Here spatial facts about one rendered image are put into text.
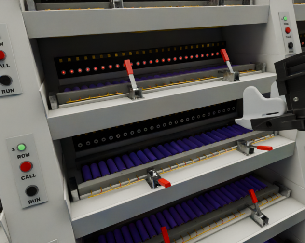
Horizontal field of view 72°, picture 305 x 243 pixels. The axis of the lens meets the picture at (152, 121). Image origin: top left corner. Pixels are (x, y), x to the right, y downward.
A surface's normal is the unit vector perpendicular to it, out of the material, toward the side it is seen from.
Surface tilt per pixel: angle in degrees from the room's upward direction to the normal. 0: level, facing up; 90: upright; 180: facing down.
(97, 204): 21
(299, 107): 90
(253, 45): 90
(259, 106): 90
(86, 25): 110
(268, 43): 90
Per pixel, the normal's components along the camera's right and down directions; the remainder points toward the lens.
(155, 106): 0.40, 0.30
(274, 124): -0.89, 0.21
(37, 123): 0.34, -0.04
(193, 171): -0.07, -0.93
